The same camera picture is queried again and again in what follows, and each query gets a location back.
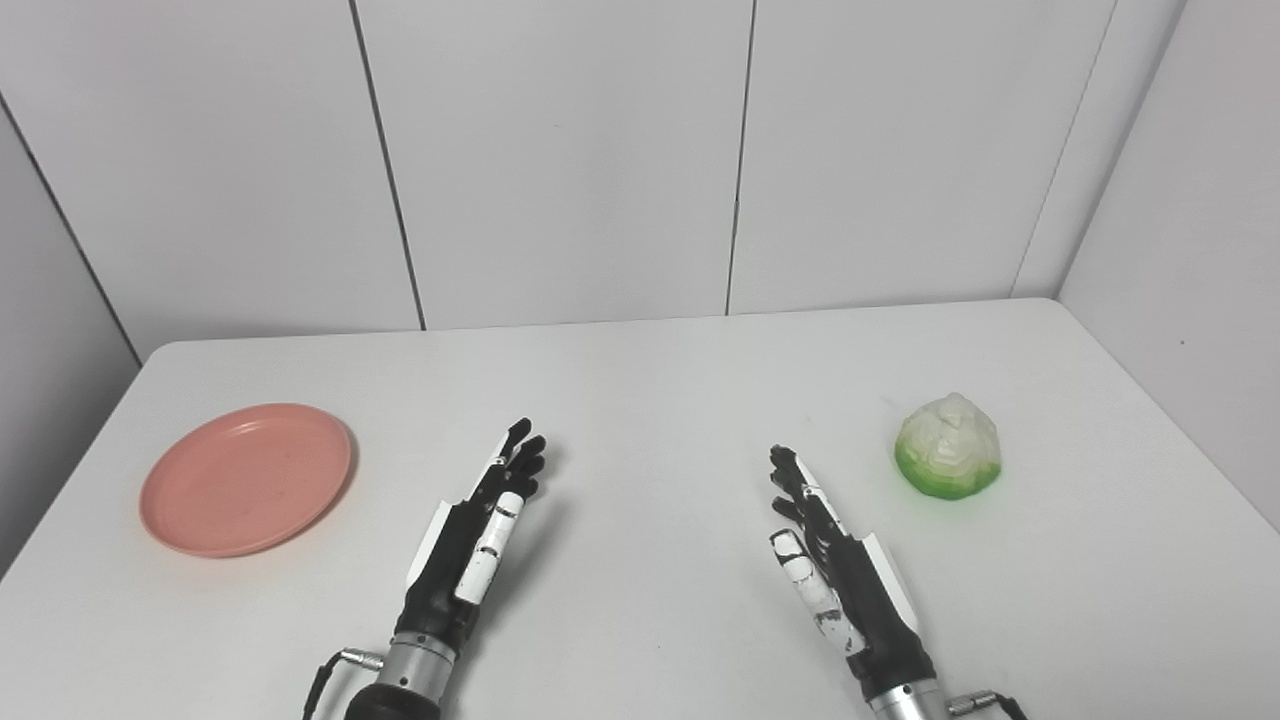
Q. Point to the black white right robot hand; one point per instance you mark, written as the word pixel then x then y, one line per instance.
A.
pixel 865 600

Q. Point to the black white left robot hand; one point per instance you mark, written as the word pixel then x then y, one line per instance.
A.
pixel 445 575

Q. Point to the green white cabbage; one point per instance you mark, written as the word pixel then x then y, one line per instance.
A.
pixel 948 450

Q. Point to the pink round plate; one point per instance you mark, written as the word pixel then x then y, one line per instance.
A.
pixel 245 480

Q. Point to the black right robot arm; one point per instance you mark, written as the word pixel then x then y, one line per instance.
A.
pixel 910 703

